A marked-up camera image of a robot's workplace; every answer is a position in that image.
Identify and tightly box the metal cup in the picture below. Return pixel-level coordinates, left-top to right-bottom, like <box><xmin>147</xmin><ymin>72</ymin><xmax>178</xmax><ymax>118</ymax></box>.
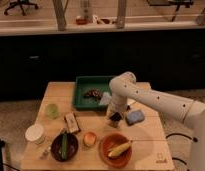
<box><xmin>108</xmin><ymin>120</ymin><xmax>120</xmax><ymax>128</ymax></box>

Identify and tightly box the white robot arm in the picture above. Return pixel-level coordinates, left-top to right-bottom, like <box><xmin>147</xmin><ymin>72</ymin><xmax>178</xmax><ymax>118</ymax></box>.
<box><xmin>107</xmin><ymin>72</ymin><xmax>205</xmax><ymax>171</ymax></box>

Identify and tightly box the blue sponge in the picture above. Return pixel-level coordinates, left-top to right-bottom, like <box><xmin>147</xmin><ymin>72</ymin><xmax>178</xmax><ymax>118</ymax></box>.
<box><xmin>125</xmin><ymin>110</ymin><xmax>145</xmax><ymax>125</ymax></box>

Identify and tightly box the orange clay bowl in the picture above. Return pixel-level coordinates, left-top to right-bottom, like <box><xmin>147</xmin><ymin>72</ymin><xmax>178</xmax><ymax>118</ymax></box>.
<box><xmin>98</xmin><ymin>133</ymin><xmax>132</xmax><ymax>168</ymax></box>

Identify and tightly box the dark grape bunch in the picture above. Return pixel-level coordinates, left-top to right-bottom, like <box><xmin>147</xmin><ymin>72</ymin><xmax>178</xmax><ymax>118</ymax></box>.
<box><xmin>83</xmin><ymin>89</ymin><xmax>102</xmax><ymax>99</ymax></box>

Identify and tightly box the yellow corn cob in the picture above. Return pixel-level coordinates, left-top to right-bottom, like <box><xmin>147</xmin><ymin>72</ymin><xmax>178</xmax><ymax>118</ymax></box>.
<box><xmin>108</xmin><ymin>141</ymin><xmax>132</xmax><ymax>158</ymax></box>

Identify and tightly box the orange peach fruit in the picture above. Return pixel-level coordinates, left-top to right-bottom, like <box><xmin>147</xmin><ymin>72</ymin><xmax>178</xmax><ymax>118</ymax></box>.
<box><xmin>83</xmin><ymin>132</ymin><xmax>97</xmax><ymax>147</ymax></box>

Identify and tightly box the brown snack box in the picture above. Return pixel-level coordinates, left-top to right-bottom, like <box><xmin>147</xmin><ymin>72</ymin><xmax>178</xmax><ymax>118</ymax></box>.
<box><xmin>64</xmin><ymin>113</ymin><xmax>80</xmax><ymax>133</ymax></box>

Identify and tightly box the green plastic tray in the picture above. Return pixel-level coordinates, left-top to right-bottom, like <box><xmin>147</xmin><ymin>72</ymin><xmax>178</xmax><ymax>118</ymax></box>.
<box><xmin>72</xmin><ymin>76</ymin><xmax>112</xmax><ymax>111</ymax></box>

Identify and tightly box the dark brown bowl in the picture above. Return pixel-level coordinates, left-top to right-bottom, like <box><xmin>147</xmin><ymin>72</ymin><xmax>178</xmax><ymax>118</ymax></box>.
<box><xmin>51</xmin><ymin>133</ymin><xmax>78</xmax><ymax>162</ymax></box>

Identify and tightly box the green cucumber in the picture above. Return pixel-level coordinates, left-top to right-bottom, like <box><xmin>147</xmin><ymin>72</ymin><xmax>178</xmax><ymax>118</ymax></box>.
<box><xmin>61</xmin><ymin>132</ymin><xmax>68</xmax><ymax>160</ymax></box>

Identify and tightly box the green plastic cup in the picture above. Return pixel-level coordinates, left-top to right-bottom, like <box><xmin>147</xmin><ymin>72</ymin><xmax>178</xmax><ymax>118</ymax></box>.
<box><xmin>45</xmin><ymin>103</ymin><xmax>59</xmax><ymax>119</ymax></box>

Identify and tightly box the metal spoon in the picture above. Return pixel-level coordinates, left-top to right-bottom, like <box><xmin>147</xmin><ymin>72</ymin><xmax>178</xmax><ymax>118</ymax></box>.
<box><xmin>39</xmin><ymin>127</ymin><xmax>68</xmax><ymax>160</ymax></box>

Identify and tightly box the white paper cup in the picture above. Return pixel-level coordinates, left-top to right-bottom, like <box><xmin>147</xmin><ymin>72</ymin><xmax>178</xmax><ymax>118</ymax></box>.
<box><xmin>25</xmin><ymin>124</ymin><xmax>45</xmax><ymax>145</ymax></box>

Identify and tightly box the red bowl on shelf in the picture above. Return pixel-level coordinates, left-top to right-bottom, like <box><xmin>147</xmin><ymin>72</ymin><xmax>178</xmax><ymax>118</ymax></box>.
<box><xmin>75</xmin><ymin>18</ymin><xmax>88</xmax><ymax>25</ymax></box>

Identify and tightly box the black tripod stand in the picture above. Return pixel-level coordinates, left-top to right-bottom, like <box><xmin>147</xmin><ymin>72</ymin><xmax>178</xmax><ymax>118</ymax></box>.
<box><xmin>0</xmin><ymin>139</ymin><xmax>20</xmax><ymax>171</ymax></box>

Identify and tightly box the white handled brush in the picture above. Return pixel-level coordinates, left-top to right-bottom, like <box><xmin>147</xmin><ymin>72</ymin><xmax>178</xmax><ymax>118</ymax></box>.
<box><xmin>127</xmin><ymin>99</ymin><xmax>136</xmax><ymax>110</ymax></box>

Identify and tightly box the black floor cable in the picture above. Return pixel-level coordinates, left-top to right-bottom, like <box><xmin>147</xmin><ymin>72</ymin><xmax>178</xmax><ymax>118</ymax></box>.
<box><xmin>165</xmin><ymin>132</ymin><xmax>199</xmax><ymax>171</ymax></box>

